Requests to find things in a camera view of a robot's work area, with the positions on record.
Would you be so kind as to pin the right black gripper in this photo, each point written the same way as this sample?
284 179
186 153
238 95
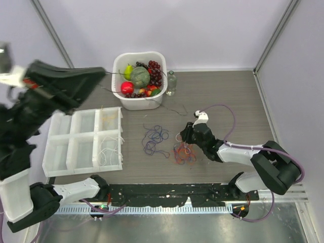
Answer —
186 133

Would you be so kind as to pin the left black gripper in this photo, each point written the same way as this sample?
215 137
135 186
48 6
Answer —
70 86

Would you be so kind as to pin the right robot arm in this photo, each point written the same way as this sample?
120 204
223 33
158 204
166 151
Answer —
274 168

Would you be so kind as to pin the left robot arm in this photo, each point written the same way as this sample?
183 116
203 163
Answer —
27 204

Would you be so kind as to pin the white fruit basket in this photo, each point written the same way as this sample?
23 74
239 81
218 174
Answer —
119 66

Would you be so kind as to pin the white compartment tray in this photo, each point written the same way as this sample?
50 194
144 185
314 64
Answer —
87 142

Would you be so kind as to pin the green lime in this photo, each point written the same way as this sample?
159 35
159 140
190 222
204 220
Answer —
155 92

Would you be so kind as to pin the clear plastic bottle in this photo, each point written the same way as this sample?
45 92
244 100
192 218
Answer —
172 83

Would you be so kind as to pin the red apple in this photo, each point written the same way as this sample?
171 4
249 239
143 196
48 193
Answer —
127 88

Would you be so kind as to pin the dark cherries front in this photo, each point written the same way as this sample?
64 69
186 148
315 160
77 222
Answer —
135 95

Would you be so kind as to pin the peach fruit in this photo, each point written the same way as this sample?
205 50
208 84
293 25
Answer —
147 90

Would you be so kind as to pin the green pear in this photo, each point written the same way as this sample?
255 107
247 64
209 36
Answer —
127 72

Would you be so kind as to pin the red grape bunch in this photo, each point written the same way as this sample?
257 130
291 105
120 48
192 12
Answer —
155 73

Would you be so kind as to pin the green melon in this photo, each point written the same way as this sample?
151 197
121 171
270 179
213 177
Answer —
140 77

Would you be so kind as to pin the dark grape bunch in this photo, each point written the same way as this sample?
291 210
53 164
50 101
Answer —
141 64

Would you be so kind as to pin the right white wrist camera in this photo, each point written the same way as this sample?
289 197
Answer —
201 117

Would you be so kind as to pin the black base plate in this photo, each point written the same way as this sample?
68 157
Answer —
173 195

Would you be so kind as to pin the slotted cable duct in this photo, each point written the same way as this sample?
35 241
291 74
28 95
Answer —
83 209

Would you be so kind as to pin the aluminium rail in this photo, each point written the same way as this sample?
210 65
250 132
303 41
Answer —
295 194

